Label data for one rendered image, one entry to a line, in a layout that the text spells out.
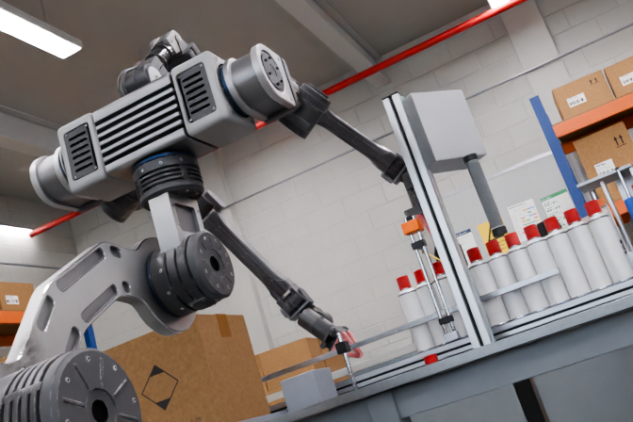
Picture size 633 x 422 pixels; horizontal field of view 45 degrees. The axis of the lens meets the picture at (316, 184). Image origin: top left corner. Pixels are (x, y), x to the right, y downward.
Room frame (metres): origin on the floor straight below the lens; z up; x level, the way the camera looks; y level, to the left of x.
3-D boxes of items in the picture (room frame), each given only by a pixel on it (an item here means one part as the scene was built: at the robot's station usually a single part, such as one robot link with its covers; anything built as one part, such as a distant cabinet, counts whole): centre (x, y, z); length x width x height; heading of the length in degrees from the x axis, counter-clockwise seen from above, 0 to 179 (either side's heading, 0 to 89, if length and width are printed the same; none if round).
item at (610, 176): (1.92, -0.70, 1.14); 0.14 x 0.11 x 0.01; 67
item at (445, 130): (1.87, -0.34, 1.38); 0.17 x 0.10 x 0.19; 122
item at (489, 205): (1.84, -0.38, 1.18); 0.04 x 0.04 x 0.21
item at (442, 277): (2.00, -0.23, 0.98); 0.05 x 0.05 x 0.20
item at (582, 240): (1.87, -0.57, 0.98); 0.05 x 0.05 x 0.20
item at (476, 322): (1.84, -0.26, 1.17); 0.04 x 0.04 x 0.67; 67
